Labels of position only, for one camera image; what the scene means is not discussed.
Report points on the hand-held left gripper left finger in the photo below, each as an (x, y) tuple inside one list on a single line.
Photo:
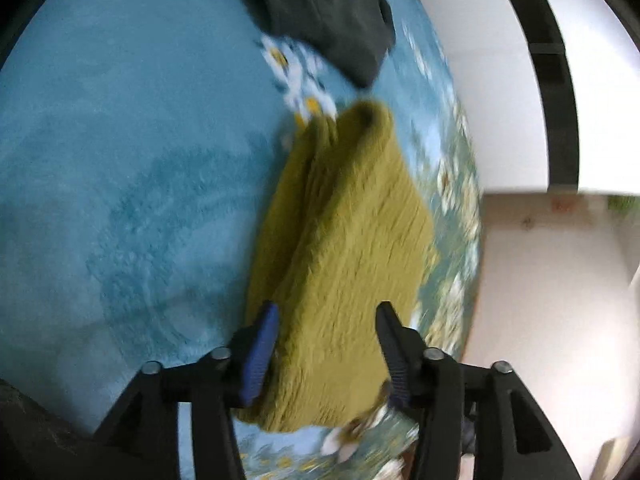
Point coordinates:
[(260, 355)]

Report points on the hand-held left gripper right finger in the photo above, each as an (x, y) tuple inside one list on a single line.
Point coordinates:
[(400, 360)]

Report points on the olive green knit sweater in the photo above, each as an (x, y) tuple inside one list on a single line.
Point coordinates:
[(340, 260)]

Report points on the blue floral blanket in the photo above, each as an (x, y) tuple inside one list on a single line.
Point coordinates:
[(150, 185)]

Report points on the white cabinet with black trim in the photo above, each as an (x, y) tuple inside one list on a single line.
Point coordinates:
[(525, 85)]

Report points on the dark grey garment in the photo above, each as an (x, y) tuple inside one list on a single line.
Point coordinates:
[(325, 15)]

